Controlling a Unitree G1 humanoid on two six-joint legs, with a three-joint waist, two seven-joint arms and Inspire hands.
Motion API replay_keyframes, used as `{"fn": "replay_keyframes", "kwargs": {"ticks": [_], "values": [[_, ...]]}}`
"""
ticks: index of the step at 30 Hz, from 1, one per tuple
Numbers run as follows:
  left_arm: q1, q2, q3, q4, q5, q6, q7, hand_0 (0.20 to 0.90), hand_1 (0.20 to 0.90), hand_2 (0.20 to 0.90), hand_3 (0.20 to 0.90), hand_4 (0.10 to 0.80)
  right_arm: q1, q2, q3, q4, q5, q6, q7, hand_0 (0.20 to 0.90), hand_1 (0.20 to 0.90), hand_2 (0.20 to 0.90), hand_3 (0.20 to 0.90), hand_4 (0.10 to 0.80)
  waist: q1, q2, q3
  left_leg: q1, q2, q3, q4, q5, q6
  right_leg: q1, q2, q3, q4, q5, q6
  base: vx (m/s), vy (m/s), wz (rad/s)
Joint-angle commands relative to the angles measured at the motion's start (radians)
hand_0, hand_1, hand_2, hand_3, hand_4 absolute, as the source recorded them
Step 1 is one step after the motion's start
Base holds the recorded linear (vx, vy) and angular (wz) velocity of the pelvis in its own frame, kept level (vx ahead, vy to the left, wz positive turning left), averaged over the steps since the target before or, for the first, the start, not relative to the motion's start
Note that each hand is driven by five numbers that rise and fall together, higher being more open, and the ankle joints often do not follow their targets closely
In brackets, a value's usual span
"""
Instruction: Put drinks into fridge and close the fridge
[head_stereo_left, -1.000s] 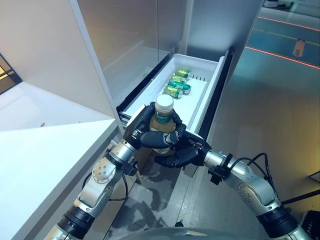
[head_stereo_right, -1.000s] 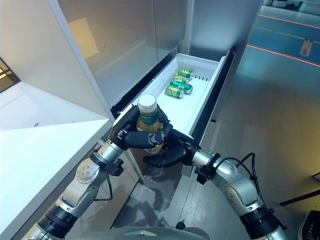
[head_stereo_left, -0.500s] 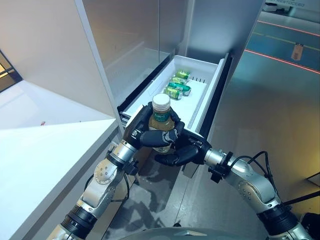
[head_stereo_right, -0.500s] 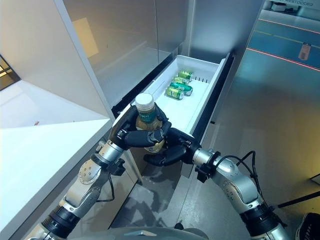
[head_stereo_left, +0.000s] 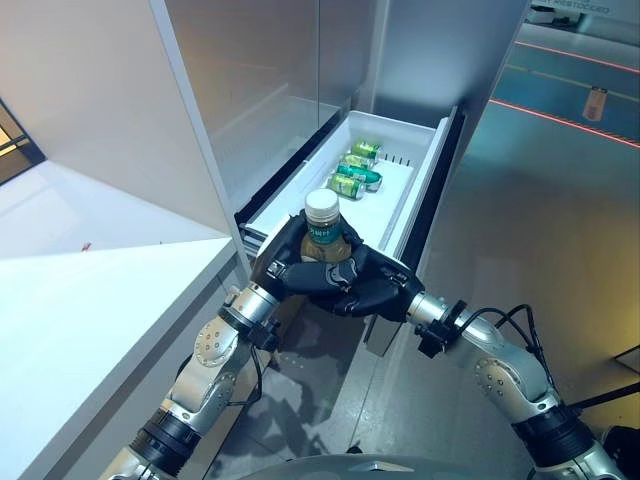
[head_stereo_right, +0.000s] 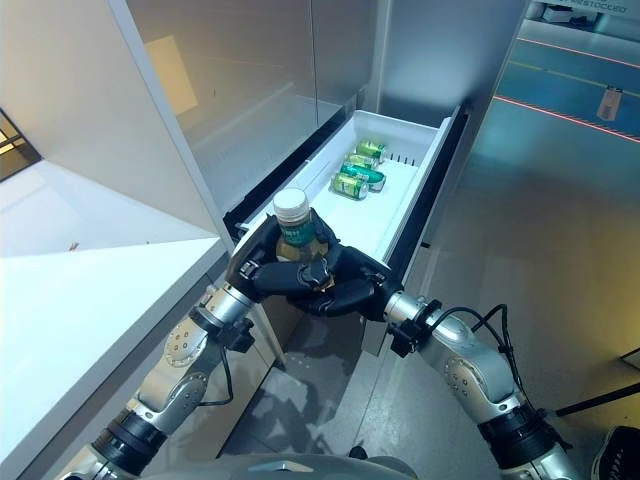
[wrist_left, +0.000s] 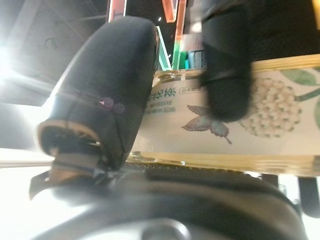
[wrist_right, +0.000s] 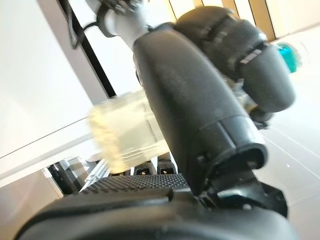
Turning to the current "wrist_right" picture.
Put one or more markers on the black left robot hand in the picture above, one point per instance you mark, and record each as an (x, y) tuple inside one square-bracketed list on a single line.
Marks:
[(237, 45)]

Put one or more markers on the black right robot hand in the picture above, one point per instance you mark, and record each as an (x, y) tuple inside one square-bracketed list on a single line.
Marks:
[(187, 100)]

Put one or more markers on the yellow tea bottle green label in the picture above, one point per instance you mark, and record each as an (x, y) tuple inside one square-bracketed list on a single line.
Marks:
[(125, 132)]

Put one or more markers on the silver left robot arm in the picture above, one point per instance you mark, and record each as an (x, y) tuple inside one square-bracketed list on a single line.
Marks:
[(125, 22)]

